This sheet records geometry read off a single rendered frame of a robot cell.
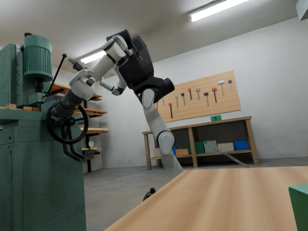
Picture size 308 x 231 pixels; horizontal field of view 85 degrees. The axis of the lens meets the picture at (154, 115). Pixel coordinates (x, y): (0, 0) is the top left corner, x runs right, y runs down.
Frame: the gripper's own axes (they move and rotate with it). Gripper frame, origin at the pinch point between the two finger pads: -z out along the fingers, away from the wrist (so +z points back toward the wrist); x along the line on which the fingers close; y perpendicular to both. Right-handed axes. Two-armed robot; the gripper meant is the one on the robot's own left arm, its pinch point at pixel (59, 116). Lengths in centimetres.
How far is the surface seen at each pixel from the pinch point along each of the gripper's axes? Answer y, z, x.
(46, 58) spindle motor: 57, -3, 25
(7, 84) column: 62, -37, 14
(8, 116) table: 18.3, -20.0, -9.4
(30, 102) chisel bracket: 38, -31, 16
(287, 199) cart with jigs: -64, 65, -42
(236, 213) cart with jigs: -60, 60, -47
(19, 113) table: 19.1, -18.9, -3.8
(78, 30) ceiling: 199, -25, 175
